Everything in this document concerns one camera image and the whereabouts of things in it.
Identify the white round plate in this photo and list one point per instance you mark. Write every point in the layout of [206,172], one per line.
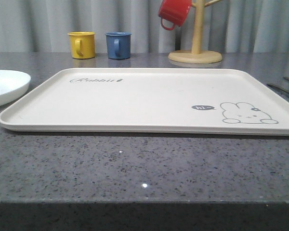
[13,84]

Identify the blue enamel mug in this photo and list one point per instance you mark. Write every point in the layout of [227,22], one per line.
[118,45]

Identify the cream rabbit print tray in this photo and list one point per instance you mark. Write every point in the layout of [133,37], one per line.
[166,100]

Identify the wooden mug tree stand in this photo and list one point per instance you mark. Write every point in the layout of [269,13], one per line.
[196,55]

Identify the yellow enamel mug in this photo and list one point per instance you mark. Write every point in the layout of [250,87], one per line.
[82,45]

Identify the red enamel mug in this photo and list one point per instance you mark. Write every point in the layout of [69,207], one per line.
[174,11]

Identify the grey curtain backdrop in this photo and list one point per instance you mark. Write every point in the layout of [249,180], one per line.
[229,25]

